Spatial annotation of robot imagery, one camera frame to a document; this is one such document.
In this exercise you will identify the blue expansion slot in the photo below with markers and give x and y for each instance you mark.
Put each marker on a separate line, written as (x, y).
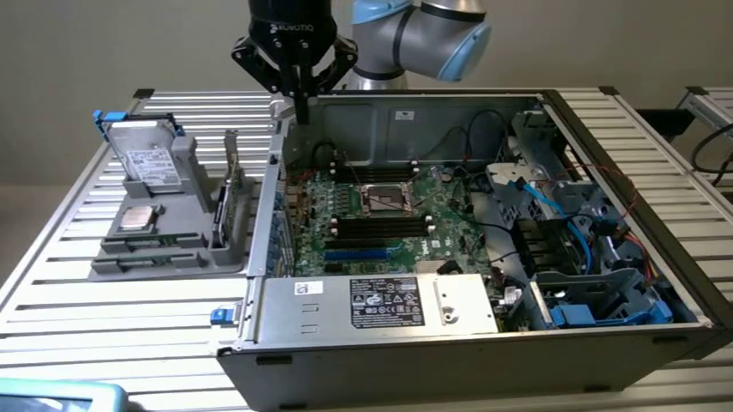
(356, 256)

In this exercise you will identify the silver CPU chip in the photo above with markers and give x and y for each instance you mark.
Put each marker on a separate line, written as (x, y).
(138, 218)

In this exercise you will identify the disk cage with blue carriers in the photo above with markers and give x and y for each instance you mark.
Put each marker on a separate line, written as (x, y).
(602, 296)

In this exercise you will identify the silver power supply unit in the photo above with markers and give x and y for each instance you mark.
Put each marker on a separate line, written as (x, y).
(326, 313)

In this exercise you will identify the green motherboard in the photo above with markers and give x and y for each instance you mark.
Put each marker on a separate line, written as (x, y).
(447, 240)

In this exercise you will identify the neighbouring metal slat table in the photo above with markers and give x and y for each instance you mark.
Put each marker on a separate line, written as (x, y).
(714, 103)

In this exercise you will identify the grey metal disk bay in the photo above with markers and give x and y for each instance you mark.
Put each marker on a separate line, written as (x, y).
(533, 141)

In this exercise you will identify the black RAM slot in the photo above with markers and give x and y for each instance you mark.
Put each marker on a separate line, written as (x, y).
(381, 219)
(376, 165)
(376, 170)
(381, 235)
(381, 225)
(381, 230)

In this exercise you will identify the grey parts rack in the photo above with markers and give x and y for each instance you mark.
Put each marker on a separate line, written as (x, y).
(189, 180)

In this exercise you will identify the short black expansion slot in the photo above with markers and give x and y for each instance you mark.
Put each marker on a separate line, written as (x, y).
(344, 268)

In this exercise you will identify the hard disk with blue carrier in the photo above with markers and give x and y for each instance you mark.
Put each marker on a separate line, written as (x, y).
(146, 154)

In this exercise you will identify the small silver heat sink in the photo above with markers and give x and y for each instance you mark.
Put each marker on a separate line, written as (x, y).
(429, 268)

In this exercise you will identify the open grey PC case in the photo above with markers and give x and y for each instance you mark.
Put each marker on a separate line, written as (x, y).
(459, 369)

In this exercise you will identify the green RAM stick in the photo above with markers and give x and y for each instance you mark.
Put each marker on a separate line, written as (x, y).
(158, 258)
(164, 241)

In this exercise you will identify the blue case latch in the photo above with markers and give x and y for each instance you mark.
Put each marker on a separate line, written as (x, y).
(224, 314)

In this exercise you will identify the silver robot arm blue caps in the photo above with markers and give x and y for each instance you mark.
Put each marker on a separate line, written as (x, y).
(424, 34)

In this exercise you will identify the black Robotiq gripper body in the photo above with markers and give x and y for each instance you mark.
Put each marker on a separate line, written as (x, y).
(292, 21)

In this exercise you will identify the graphics card with metal bracket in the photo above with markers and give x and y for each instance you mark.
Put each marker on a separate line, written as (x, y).
(229, 184)

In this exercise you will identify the long black expansion slot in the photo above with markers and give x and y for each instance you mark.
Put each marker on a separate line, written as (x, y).
(356, 245)

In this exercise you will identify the metal CPU socket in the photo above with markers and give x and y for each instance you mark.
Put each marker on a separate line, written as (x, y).
(385, 199)

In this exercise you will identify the teal plastic object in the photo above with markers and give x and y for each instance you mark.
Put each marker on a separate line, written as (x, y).
(58, 395)

